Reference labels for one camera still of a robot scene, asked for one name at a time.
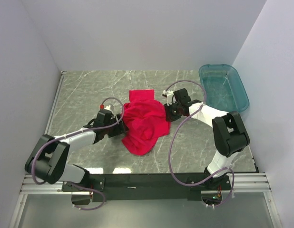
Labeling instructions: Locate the red t shirt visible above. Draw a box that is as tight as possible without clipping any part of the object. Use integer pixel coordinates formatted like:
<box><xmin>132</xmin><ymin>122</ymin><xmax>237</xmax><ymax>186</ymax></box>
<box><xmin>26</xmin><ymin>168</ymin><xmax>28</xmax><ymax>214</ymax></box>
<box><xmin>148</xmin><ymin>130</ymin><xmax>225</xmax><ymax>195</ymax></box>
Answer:
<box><xmin>122</xmin><ymin>90</ymin><xmax>170</xmax><ymax>156</ymax></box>

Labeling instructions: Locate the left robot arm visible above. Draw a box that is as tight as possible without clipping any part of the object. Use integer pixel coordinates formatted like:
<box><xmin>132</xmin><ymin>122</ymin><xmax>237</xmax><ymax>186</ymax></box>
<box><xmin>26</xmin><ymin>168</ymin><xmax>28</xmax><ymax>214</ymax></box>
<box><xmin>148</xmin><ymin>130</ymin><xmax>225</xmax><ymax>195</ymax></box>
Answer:
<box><xmin>24</xmin><ymin>109</ymin><xmax>127</xmax><ymax>191</ymax></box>

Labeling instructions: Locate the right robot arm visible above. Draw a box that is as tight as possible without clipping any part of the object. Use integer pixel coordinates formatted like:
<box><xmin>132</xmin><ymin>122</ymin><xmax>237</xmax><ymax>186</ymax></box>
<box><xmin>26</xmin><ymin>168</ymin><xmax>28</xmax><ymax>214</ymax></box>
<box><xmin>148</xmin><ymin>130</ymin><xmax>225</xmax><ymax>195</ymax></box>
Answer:
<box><xmin>162</xmin><ymin>88</ymin><xmax>250</xmax><ymax>190</ymax></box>

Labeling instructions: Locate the teal plastic bin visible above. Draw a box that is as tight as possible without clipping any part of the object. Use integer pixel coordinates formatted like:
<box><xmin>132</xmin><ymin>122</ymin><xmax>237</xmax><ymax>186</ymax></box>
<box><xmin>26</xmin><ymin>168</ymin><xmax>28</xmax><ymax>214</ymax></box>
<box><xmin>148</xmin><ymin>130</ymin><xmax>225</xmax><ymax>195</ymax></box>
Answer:
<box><xmin>199</xmin><ymin>64</ymin><xmax>250</xmax><ymax>113</ymax></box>

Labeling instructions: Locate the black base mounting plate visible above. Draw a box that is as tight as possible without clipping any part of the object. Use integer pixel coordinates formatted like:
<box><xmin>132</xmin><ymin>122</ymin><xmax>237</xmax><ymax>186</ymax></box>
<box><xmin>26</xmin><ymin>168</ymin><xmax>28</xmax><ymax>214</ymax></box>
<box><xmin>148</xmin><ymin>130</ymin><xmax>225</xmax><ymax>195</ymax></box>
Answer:
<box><xmin>61</xmin><ymin>173</ymin><xmax>232</xmax><ymax>202</ymax></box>

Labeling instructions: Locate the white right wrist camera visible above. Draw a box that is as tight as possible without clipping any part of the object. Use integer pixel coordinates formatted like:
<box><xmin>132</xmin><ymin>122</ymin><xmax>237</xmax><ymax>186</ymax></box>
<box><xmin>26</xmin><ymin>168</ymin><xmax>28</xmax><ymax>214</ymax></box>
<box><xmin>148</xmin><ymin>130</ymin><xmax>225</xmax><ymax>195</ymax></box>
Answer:
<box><xmin>162</xmin><ymin>90</ymin><xmax>174</xmax><ymax>106</ymax></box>

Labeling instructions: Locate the aluminium frame rail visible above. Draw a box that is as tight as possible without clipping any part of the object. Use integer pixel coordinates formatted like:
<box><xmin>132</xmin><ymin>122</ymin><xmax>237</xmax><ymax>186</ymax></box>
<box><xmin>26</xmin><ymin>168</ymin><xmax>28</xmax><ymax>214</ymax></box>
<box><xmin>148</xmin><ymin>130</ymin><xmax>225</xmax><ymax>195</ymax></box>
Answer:
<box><xmin>20</xmin><ymin>173</ymin><xmax>272</xmax><ymax>195</ymax></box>

